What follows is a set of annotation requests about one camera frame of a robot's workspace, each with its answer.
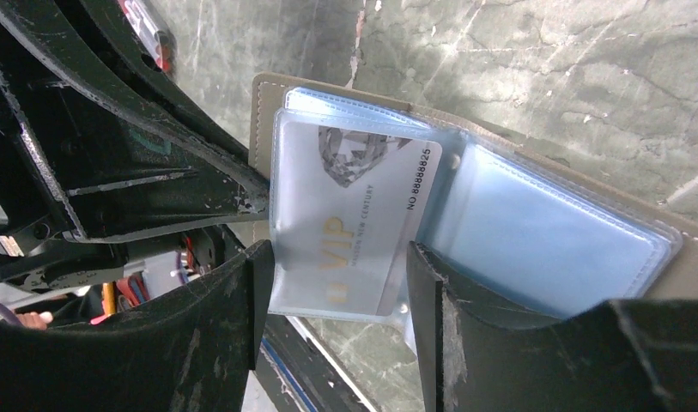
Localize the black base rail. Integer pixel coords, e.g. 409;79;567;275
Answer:
244;315;379;411

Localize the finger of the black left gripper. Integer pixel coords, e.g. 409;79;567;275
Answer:
80;1;247;162

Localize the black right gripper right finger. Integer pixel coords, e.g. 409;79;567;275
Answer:
407;243;698;411

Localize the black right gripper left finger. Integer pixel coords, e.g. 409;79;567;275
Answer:
0;240;274;411

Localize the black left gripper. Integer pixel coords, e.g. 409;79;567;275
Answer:
0;1;269;294

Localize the pack of coloured markers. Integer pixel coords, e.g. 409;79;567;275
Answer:
0;272;149;330

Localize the grey card holder wallet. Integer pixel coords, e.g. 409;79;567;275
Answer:
250;72;698;325

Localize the white VIP credit card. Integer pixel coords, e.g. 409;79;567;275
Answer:
270;112;443;318

